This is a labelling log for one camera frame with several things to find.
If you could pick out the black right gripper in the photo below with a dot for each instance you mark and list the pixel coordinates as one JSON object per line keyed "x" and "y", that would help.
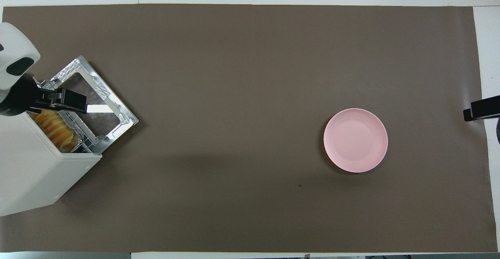
{"x": 498, "y": 130}

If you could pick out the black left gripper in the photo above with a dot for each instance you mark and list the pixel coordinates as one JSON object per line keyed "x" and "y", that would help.
{"x": 17, "y": 99}

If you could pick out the sliced yellow bread loaf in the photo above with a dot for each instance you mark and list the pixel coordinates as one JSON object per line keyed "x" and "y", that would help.
{"x": 52, "y": 128}

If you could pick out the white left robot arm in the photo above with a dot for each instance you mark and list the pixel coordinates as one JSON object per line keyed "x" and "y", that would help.
{"x": 15, "y": 48}

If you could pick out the glass toaster oven door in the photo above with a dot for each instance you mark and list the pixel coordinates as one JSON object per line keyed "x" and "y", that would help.
{"x": 117, "y": 110}

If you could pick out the white toaster oven body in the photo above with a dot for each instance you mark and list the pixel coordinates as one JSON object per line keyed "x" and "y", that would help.
{"x": 27, "y": 173}

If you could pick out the pink round plate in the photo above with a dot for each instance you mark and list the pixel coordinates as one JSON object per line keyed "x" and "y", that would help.
{"x": 355, "y": 140}

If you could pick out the brown paper table mat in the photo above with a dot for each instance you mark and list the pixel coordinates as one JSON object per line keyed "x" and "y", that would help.
{"x": 234, "y": 114}

